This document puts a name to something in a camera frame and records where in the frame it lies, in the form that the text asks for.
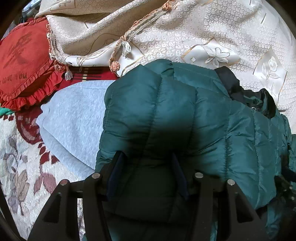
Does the dark green puffer jacket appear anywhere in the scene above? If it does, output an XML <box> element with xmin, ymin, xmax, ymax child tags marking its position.
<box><xmin>95</xmin><ymin>60</ymin><xmax>295</xmax><ymax>240</ymax></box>

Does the floral red white blanket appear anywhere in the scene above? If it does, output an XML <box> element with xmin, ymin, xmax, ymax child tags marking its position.
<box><xmin>1</xmin><ymin>67</ymin><xmax>116</xmax><ymax>238</ymax></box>

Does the light blue folded garment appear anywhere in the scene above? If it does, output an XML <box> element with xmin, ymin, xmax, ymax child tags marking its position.
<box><xmin>36</xmin><ymin>80</ymin><xmax>112</xmax><ymax>179</ymax></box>

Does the green cloth garment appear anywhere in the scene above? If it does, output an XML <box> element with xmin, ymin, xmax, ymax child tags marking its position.
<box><xmin>0</xmin><ymin>108</ymin><xmax>15</xmax><ymax>116</ymax></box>

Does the red heart-shaped ruffled pillow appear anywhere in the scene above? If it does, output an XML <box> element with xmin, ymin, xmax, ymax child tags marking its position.
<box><xmin>1</xmin><ymin>18</ymin><xmax>63</xmax><ymax>111</ymax></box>

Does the beige embroidered curtain fabric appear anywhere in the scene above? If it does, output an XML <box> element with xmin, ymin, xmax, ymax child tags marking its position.
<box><xmin>37</xmin><ymin>0</ymin><xmax>295</xmax><ymax>131</ymax></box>

